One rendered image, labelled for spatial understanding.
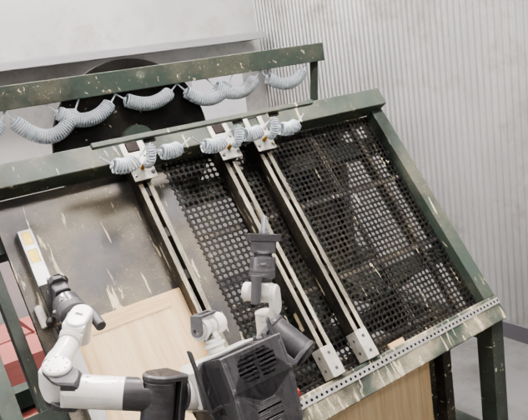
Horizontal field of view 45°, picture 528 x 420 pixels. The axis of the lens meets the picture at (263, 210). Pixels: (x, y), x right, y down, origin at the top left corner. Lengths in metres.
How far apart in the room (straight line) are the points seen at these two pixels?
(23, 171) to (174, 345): 0.84
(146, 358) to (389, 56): 3.38
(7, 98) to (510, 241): 3.29
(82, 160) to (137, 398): 1.08
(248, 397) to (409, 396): 1.63
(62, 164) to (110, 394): 1.03
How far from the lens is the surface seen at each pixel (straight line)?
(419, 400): 3.35
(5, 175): 2.47
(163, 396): 1.80
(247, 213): 2.71
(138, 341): 2.39
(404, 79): 5.00
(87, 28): 5.73
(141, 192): 2.57
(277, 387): 1.80
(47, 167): 2.51
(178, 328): 2.44
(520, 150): 4.45
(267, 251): 2.15
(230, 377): 1.72
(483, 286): 3.27
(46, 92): 2.95
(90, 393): 1.81
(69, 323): 2.00
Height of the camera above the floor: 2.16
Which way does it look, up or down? 13 degrees down
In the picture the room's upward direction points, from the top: 8 degrees counter-clockwise
